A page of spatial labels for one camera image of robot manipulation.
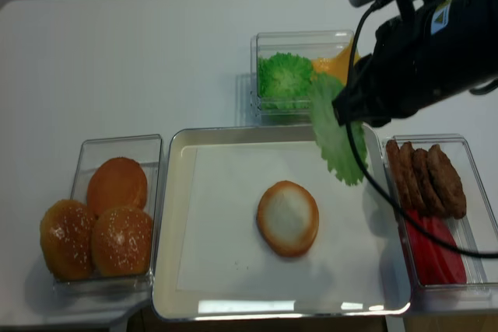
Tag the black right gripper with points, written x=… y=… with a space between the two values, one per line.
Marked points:
x=388 y=83

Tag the right sesame bun top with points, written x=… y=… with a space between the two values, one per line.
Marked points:
x=121 y=242

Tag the green lettuce in container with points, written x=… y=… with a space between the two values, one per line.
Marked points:
x=283 y=81

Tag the left sesame bun top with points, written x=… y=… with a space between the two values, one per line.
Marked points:
x=65 y=235

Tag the orange cheese slice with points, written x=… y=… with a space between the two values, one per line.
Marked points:
x=337 y=67

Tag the plain bun bottom in container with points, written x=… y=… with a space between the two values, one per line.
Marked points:
x=119 y=182

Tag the clear plastic lettuce container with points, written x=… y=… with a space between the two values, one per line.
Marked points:
x=308 y=44

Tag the red tomato slices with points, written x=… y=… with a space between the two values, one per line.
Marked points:
x=434 y=264

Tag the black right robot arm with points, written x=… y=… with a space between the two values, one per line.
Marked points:
x=432 y=50

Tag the sesame bun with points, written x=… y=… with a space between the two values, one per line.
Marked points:
x=121 y=242
x=65 y=235

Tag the clear plastic patty container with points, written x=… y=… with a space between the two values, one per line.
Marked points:
x=476 y=232

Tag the bun bottom on tray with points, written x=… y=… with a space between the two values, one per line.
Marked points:
x=288 y=219

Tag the clear plastic bun container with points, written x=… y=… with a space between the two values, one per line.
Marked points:
x=147 y=150

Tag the light green lettuce leaf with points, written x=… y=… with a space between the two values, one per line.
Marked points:
x=331 y=138

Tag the brown meat patty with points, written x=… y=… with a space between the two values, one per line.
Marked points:
x=446 y=182
x=432 y=201
x=392 y=151
x=417 y=202

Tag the silver metal tray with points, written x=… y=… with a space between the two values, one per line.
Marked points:
x=254 y=226

